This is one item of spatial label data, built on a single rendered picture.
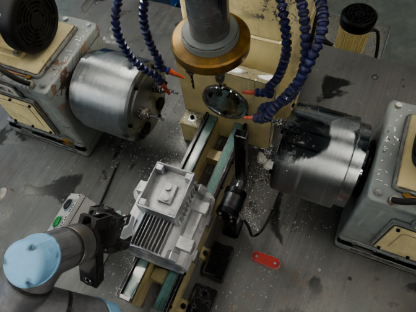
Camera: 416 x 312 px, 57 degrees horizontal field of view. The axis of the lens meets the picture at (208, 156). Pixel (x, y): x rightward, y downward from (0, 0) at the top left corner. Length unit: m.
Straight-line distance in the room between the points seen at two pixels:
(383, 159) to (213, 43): 0.47
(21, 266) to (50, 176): 0.82
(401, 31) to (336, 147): 2.12
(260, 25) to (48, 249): 0.77
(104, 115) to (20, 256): 0.57
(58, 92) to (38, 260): 0.66
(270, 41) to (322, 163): 0.38
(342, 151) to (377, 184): 0.11
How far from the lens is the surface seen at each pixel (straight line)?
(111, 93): 1.10
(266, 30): 1.11
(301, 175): 0.97
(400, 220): 1.00
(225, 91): 1.13
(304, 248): 1.23
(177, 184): 0.95
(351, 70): 1.60
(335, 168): 0.96
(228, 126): 1.30
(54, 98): 1.19
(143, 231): 0.93
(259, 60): 1.19
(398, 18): 3.10
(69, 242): 0.69
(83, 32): 1.27
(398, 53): 2.87
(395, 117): 1.04
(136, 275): 1.11
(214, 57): 0.87
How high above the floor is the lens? 1.97
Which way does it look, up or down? 61 degrees down
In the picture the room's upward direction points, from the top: 9 degrees counter-clockwise
